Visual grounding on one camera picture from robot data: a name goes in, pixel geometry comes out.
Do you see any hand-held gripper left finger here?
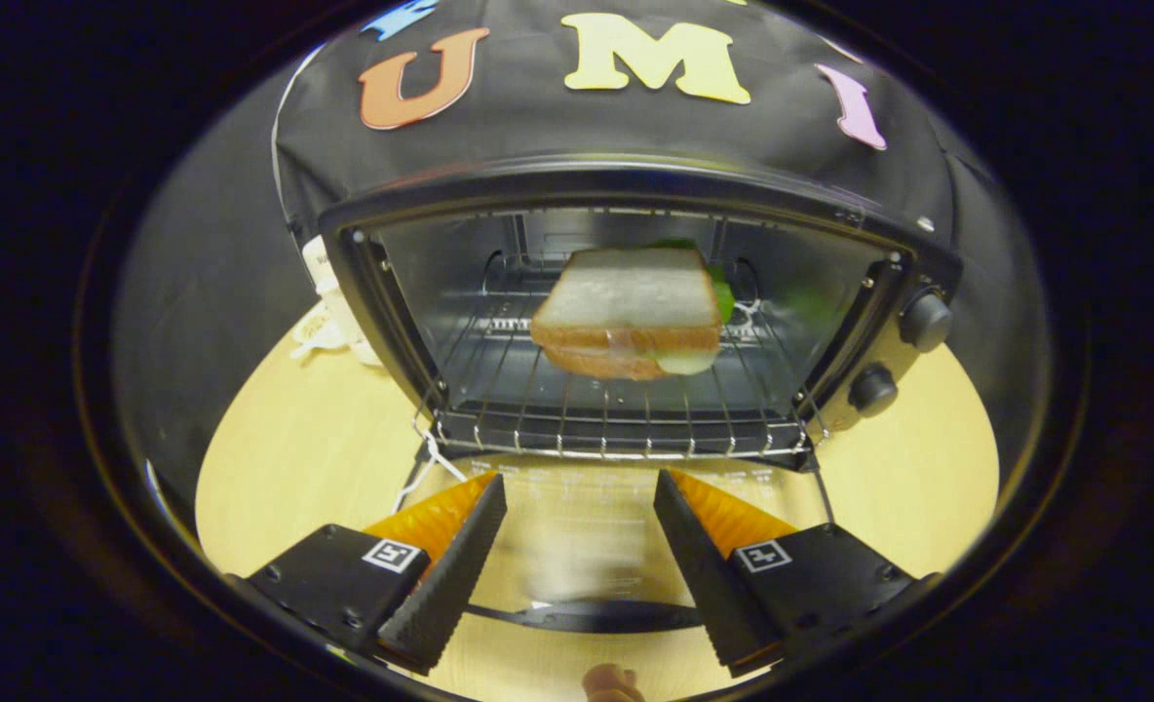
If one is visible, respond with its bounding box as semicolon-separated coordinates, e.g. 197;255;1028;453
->
244;472;509;677

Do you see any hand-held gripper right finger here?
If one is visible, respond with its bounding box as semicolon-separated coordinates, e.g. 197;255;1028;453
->
652;468;941;680

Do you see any toast sandwich with lettuce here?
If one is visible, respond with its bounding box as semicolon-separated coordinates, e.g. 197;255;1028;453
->
530;239;739;382

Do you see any black toaster oven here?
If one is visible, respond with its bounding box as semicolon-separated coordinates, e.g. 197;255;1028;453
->
319;161;963;635

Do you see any white pop-up toaster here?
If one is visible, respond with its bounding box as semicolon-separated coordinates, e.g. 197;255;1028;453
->
301;234;383;368

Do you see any black backdrop cloth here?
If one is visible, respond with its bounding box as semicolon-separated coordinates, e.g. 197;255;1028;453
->
114;0;1051;508

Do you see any white string tie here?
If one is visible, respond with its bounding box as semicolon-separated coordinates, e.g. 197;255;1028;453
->
392;429;469;514

